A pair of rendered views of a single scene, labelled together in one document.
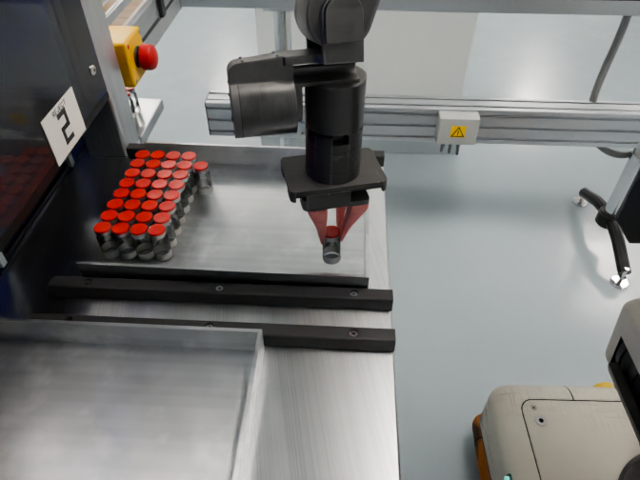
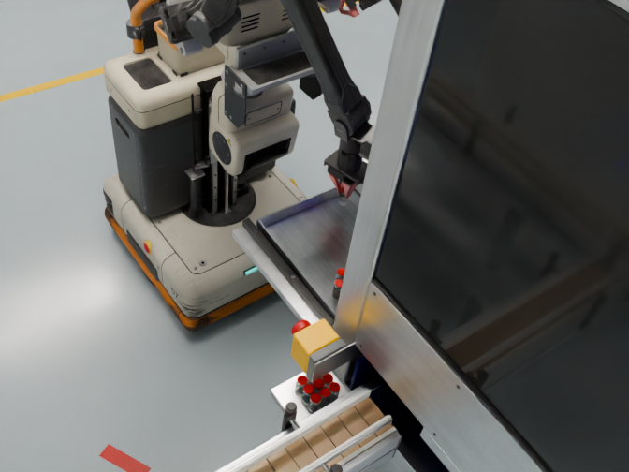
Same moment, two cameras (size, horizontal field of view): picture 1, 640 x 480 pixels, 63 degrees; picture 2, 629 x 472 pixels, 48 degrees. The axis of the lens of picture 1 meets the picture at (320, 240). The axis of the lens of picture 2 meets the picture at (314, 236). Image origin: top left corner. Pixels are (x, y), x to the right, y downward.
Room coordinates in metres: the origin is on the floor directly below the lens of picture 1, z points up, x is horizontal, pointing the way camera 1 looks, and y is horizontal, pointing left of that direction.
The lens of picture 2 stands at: (1.35, 0.82, 2.10)
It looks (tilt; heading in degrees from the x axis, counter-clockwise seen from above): 47 degrees down; 225
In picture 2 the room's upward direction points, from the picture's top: 9 degrees clockwise
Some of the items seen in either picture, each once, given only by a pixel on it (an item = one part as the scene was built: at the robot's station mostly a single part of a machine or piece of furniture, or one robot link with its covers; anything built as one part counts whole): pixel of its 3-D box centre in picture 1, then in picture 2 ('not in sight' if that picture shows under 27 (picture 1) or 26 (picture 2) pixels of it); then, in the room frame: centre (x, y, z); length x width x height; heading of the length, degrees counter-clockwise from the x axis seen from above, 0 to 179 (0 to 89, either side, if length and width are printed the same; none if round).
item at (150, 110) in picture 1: (114, 120); (316, 403); (0.83, 0.36, 0.87); 0.14 x 0.13 x 0.02; 87
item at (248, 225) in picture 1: (242, 210); (343, 251); (0.55, 0.11, 0.90); 0.34 x 0.26 x 0.04; 86
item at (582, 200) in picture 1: (604, 226); not in sight; (1.44, -1.04, 0.07); 0.50 x 0.08 x 0.14; 177
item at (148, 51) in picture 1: (144, 56); (303, 331); (0.81, 0.28, 1.00); 0.04 x 0.04 x 0.04; 87
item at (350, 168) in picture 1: (332, 153); (349, 157); (0.45, -0.01, 1.05); 0.10 x 0.07 x 0.07; 103
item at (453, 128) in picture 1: (456, 128); not in sight; (1.41, -0.42, 0.50); 0.12 x 0.05 x 0.09; 87
